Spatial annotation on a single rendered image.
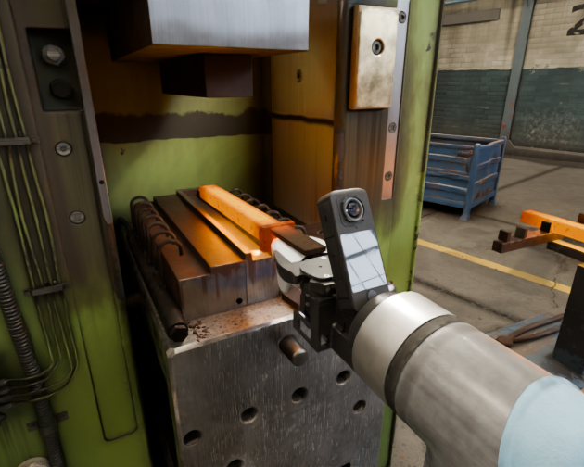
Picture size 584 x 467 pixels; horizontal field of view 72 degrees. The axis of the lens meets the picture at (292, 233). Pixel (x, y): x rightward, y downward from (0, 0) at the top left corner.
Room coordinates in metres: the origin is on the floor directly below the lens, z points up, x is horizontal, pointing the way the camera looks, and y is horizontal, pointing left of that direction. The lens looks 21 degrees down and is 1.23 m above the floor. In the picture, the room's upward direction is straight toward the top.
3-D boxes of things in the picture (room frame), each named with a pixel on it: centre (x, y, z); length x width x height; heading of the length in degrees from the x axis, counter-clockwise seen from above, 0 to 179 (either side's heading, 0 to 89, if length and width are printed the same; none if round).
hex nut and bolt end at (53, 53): (0.57, 0.31, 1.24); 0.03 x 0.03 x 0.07; 29
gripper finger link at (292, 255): (0.44, 0.01, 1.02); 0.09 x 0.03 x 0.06; 31
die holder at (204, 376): (0.75, 0.12, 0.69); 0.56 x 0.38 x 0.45; 29
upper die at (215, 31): (0.71, 0.17, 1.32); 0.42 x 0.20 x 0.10; 29
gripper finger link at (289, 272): (0.40, -0.01, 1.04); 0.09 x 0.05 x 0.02; 31
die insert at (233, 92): (0.76, 0.16, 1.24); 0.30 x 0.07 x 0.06; 29
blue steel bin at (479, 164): (4.30, -1.52, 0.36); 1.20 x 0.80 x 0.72; 46
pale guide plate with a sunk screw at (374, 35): (0.80, -0.15, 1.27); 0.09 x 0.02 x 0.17; 119
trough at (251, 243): (0.73, 0.14, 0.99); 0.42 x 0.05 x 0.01; 29
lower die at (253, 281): (0.71, 0.17, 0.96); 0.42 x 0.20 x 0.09; 29
